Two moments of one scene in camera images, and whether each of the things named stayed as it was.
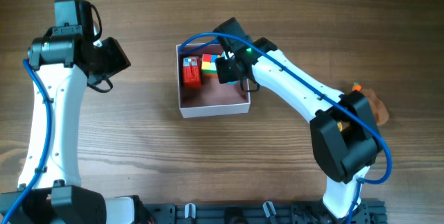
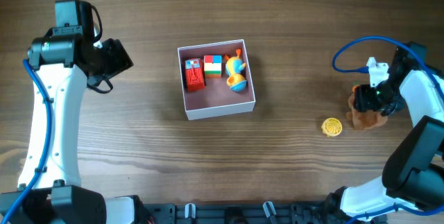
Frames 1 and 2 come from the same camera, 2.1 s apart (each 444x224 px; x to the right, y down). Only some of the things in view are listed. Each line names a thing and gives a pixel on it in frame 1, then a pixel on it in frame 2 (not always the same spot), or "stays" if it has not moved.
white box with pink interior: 213,99 stays
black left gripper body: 112,60 stays
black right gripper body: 225,70 to 363,99
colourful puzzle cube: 209,67 stays
